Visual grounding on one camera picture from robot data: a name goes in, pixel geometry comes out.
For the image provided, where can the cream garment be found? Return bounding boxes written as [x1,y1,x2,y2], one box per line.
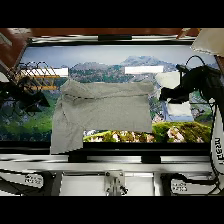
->
[191,28,224,58]

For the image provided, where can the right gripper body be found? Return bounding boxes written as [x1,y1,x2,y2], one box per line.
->
[158,78,191,103]

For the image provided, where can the black cable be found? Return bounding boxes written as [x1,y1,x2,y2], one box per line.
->
[184,54,208,73]

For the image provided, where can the silver frame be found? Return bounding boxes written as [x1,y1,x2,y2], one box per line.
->
[0,154,218,197]

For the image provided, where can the grey T-shirt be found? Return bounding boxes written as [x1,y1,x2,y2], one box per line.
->
[49,78,156,156]

